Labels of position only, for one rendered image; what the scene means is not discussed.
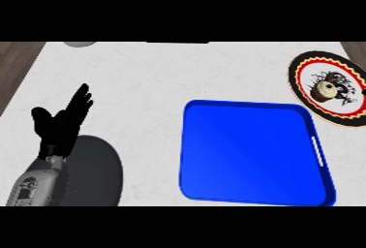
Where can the grey round object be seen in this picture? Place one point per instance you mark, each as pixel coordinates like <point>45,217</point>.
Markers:
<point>81,44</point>

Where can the dark grey round plate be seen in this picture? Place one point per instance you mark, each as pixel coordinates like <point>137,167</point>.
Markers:
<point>98,171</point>

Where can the brown cupcake with cream top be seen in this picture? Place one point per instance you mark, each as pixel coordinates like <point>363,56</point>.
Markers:
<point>324,90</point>

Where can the blue rectangular tray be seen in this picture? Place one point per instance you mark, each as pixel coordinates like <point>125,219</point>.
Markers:
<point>250,151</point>

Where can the black red patterned plate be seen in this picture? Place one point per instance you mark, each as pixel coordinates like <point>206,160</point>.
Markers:
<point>311,66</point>

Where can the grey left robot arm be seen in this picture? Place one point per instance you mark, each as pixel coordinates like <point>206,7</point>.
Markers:
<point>38,180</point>

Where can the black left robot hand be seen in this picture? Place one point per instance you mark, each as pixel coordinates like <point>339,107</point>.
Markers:
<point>60,129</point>

